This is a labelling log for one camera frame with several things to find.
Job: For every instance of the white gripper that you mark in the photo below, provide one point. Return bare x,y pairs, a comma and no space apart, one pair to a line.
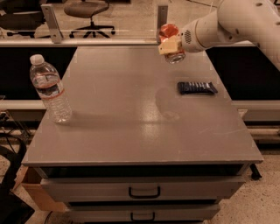
188,39

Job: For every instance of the red coke can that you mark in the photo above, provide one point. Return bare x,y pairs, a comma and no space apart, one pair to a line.
166,31

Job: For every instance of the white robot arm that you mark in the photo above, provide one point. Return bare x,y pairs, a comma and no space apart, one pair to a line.
256,21

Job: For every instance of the dark blue snack packet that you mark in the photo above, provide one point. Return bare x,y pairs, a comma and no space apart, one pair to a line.
186,88

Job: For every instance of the grey drawer cabinet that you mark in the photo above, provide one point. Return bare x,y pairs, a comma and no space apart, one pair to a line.
130,121

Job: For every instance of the grey office chair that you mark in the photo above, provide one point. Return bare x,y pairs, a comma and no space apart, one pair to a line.
88,9

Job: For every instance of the clear plastic water bottle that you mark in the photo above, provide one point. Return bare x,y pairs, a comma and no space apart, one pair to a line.
47,82

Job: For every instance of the black office chair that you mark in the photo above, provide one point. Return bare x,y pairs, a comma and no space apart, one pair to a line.
21,17

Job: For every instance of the upper grey drawer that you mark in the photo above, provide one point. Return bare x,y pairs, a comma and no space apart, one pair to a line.
128,189

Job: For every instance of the grey drawer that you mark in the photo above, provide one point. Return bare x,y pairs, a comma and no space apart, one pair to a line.
145,213
128,189

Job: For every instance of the lower grey drawer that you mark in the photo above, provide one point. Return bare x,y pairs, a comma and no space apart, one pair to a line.
145,213

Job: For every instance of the cardboard box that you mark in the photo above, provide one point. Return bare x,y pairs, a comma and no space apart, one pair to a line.
29,179

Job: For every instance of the middle metal bracket post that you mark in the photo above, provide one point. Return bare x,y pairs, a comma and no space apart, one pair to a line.
162,12

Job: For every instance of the metal bracket post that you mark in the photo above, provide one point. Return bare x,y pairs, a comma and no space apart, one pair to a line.
162,12
52,23

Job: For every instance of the left metal bracket post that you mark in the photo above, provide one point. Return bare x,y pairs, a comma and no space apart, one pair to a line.
52,23

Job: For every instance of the horizontal metal rail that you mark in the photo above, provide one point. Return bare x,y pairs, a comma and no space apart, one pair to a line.
75,42

